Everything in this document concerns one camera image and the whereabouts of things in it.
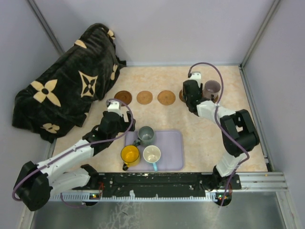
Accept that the purple ceramic mug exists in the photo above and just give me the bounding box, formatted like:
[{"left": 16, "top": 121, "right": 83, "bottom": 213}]
[{"left": 203, "top": 80, "right": 221, "bottom": 94}]

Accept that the grey ceramic mug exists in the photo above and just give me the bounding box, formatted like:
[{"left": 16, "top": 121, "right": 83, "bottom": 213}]
[{"left": 132, "top": 126, "right": 155, "bottom": 146}]

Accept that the light woven rattan coaster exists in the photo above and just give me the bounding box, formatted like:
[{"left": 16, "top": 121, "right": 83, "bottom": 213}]
[{"left": 136, "top": 91, "right": 153, "bottom": 105}]

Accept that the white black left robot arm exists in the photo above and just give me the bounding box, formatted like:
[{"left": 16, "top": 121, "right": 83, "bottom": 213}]
[{"left": 12, "top": 111, "right": 136, "bottom": 211}]

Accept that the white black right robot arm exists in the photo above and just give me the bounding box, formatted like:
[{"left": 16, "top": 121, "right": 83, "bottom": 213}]
[{"left": 182, "top": 80, "right": 260, "bottom": 189}]

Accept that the yellow ceramic mug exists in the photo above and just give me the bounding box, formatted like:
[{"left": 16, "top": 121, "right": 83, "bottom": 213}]
[{"left": 121, "top": 145, "right": 141, "bottom": 171}]

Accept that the lavender plastic tray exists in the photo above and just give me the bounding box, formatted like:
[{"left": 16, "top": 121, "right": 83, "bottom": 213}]
[{"left": 124, "top": 130, "right": 184, "bottom": 172}]

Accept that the black floral blanket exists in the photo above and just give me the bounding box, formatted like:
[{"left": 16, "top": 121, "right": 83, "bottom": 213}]
[{"left": 12, "top": 23, "right": 126, "bottom": 142}]

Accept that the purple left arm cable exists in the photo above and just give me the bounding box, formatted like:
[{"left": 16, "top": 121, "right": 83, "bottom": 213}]
[{"left": 11, "top": 98, "right": 134, "bottom": 208}]

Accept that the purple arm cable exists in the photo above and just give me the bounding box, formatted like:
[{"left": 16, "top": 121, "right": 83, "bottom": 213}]
[
  {"left": 187, "top": 62, "right": 250, "bottom": 207},
  {"left": 11, "top": 98, "right": 134, "bottom": 208}
]

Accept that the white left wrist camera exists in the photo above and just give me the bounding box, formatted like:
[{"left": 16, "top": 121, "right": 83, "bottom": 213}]
[{"left": 106, "top": 100, "right": 122, "bottom": 117}]

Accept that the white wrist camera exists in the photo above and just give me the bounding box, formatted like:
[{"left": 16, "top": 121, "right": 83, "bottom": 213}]
[
  {"left": 188, "top": 72, "right": 202, "bottom": 85},
  {"left": 106, "top": 100, "right": 122, "bottom": 117}
]

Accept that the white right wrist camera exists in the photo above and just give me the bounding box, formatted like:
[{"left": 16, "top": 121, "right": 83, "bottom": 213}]
[{"left": 188, "top": 72, "right": 202, "bottom": 85}]

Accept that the white mug blue handle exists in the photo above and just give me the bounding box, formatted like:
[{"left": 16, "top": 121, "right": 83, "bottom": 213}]
[{"left": 142, "top": 145, "right": 162, "bottom": 172}]

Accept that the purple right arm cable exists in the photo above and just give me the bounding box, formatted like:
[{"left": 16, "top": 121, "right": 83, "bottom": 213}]
[{"left": 187, "top": 62, "right": 250, "bottom": 207}]

